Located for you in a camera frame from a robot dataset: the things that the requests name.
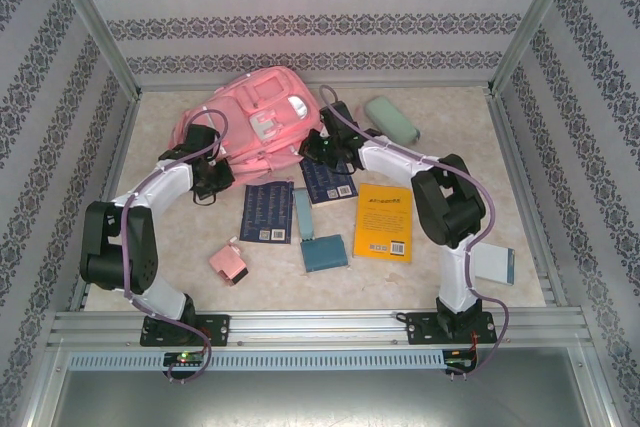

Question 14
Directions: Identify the dark blue book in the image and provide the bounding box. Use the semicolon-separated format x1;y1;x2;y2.
298;159;357;206
239;180;295;244

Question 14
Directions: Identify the green pencil case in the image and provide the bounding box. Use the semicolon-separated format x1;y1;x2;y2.
363;96;421;147

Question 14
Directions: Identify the pink backpack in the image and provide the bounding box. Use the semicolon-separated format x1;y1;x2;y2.
172;65;326;186

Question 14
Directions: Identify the light blue stapler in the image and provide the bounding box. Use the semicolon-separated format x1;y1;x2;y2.
292;188;316;241

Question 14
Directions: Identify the yellow book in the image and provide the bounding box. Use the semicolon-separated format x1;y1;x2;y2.
352;183;415;263

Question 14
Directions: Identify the small teal notebook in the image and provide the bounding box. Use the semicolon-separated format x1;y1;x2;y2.
299;234;349;273

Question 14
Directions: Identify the pink pencil sharpener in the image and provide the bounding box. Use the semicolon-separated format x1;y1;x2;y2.
208;236;250;288

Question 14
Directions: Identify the white notebook with teal spine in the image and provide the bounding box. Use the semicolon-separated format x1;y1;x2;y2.
472;241;516;287

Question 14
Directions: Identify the grey metal sheet panel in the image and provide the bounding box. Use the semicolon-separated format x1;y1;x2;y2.
47;369;609;427

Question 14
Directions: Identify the aluminium side rail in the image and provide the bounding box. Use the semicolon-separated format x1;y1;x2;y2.
67;94;144;313
487;91;569;308

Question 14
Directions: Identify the aluminium back rail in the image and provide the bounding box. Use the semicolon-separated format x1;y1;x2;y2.
139;80;494;94

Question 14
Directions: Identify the aluminium frame post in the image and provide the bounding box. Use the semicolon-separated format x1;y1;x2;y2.
37;0;144;101
487;0;584;96

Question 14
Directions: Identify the aluminium mounting rail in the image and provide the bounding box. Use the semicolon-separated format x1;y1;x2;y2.
47;310;586;348

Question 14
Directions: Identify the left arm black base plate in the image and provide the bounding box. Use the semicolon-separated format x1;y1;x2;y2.
141;314;231;348

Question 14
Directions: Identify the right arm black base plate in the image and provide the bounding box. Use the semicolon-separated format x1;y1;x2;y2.
405;310;496;346

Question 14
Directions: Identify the slotted grey cable tray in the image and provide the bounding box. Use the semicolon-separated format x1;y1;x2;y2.
67;349;446;372

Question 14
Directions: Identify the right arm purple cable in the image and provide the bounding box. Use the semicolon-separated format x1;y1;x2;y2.
318;85;511;378

